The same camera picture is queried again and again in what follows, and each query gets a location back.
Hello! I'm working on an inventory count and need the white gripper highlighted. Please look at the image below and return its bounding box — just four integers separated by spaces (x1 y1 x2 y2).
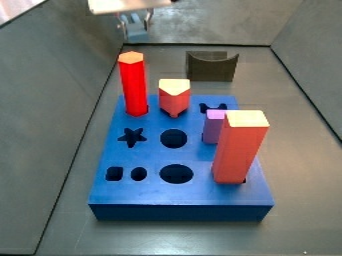
88 0 171 40

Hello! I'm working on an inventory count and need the light blue square-circle object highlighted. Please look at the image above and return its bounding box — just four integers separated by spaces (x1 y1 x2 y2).
127 13 148 42

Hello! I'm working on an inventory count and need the black curved fixture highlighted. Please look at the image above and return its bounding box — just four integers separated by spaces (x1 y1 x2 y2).
185 51 239 82

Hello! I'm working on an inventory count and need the purple square peg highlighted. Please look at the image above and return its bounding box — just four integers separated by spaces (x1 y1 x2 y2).
201 109 225 144

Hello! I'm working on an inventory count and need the red hexagonal peg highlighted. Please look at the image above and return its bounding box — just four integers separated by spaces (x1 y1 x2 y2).
117 51 148 117

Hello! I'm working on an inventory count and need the red pentagon peg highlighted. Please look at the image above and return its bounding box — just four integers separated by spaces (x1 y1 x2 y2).
159 79 191 118

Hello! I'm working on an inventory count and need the orange rectangular peg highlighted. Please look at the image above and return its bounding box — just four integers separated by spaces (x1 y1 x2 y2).
211 110 270 184

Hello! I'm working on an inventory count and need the blue shape sorter base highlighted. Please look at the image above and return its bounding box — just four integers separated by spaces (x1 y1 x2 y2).
88 95 274 222

